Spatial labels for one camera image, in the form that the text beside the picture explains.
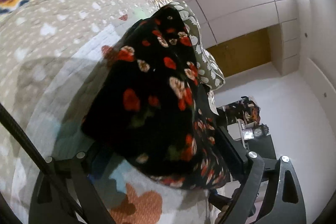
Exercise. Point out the white shelf unit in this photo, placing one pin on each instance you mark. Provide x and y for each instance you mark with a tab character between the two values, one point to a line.
244	134

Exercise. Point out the olive white-spotted bolster pillow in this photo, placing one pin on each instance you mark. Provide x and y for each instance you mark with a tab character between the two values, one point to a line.
208	70

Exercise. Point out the black clock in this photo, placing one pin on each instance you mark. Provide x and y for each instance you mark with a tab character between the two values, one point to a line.
258	132

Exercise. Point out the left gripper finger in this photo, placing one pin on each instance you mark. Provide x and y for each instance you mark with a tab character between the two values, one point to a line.
234	155

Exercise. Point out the pile of clothes on shelf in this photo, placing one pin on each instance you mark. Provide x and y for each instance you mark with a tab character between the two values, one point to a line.
244	109

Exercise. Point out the black floral garment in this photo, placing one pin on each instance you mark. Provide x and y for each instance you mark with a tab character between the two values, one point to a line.
153	109

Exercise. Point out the heart patchwork quilt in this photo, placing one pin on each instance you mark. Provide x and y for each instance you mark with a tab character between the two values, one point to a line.
53	63

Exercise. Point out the brown wooden door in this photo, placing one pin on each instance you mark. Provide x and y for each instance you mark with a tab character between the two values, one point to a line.
242	53

